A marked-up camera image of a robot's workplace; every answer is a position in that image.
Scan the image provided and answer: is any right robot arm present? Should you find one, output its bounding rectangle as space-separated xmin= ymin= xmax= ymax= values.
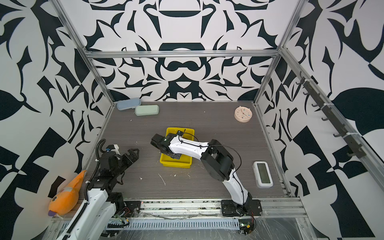
xmin=151 ymin=132 xmax=262 ymax=217

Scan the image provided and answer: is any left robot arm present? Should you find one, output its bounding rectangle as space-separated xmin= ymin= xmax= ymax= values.
xmin=58 ymin=146 xmax=140 ymax=240

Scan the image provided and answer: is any yellow plastic bin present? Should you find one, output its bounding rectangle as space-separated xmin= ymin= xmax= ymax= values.
xmin=160 ymin=128 xmax=196 ymax=169

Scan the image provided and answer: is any green glasses case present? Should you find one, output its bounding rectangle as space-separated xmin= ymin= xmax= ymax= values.
xmin=135 ymin=105 xmax=160 ymax=117

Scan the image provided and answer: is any blue glasses case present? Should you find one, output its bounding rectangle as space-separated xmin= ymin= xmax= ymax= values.
xmin=117 ymin=98 xmax=142 ymax=111

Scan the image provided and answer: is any orange plush toy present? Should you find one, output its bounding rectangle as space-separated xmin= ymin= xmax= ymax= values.
xmin=48 ymin=170 xmax=87 ymax=217

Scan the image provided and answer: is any pink round clock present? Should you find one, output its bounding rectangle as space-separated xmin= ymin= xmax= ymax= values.
xmin=234 ymin=106 xmax=253 ymax=123

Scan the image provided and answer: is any white digital clock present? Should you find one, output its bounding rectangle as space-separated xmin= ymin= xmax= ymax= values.
xmin=253 ymin=161 xmax=274 ymax=189

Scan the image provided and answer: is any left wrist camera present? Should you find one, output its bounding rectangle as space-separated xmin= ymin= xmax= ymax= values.
xmin=106 ymin=145 xmax=120 ymax=155

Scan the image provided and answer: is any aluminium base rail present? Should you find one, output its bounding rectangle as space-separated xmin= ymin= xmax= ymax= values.
xmin=50 ymin=197 xmax=308 ymax=221

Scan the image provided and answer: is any black wall hook rack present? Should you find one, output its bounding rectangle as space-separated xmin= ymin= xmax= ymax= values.
xmin=297 ymin=72 xmax=367 ymax=159

